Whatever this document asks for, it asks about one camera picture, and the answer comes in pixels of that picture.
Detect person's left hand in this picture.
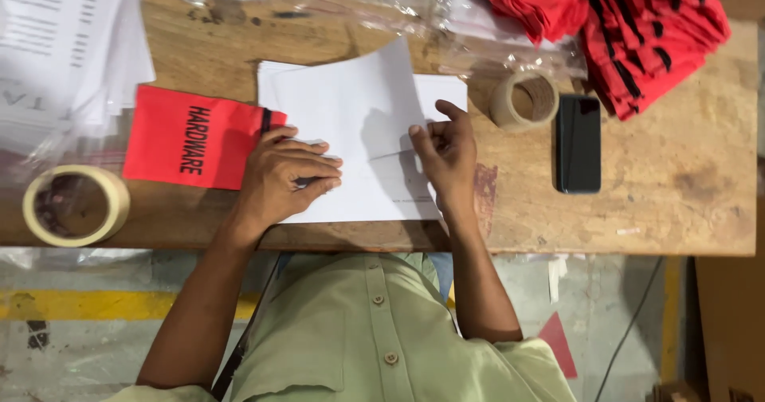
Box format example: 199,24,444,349
230,126,344,233

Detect person's right hand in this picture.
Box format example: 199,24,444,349
408,99,479,212

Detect white paper sheet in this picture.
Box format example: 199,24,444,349
270,36,446,225

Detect small brown tape roll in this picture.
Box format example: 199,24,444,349
489,69,561,133

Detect stack of white papers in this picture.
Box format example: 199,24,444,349
257,60,469,152

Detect blue trousers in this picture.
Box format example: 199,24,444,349
427,253,455,302

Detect red bag with black print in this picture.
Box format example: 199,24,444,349
122,84,289,192

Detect heap of clear plastic bags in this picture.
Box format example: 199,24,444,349
269,0,589,80

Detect black smartphone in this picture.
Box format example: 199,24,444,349
555,94,602,195

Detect large cream tape roll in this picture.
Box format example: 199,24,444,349
22,164,131,249

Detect hanging white paper scrap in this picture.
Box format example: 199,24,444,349
547,254,569,305

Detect light green button shirt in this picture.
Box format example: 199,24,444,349
102,251,577,402

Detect crumpled clear plastic sheet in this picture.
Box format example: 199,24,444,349
0,248,151,271

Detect red triangular scrap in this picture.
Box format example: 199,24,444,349
538,312,579,380

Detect clear plastic wrap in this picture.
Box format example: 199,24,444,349
0,108,139,183

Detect pile of red printed bags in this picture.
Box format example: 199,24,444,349
475,0,732,122

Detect stack of printed paper sheets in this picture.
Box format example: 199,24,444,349
0,0,157,152

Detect brown cardboard panel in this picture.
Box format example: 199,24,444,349
695,199,765,402

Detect black strap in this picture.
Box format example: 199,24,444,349
210,255,282,402

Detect black cable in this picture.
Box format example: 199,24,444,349
593,257,665,402

